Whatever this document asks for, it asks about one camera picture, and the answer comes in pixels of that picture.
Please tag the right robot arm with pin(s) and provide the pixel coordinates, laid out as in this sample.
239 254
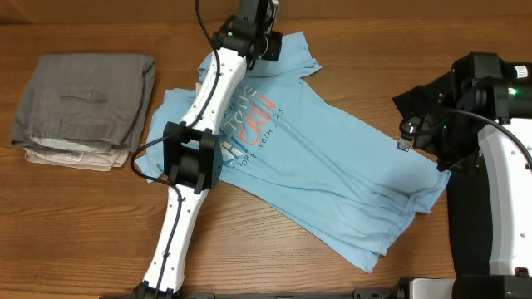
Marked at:
499 92

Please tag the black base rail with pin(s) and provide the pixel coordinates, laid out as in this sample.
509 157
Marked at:
274 295

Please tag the black garment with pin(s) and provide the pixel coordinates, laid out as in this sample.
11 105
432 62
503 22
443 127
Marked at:
468 195

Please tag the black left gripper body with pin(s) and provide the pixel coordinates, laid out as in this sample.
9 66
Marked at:
270 46

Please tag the folded grey trousers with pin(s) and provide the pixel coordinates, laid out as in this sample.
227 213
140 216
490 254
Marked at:
91 102

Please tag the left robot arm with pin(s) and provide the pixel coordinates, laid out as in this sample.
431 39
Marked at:
192 149

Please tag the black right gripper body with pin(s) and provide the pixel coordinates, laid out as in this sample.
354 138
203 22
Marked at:
455 140

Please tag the folded beige garment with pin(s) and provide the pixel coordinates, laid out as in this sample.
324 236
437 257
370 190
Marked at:
78 160

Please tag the light blue printed t-shirt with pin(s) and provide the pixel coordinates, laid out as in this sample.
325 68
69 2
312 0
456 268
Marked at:
334 175

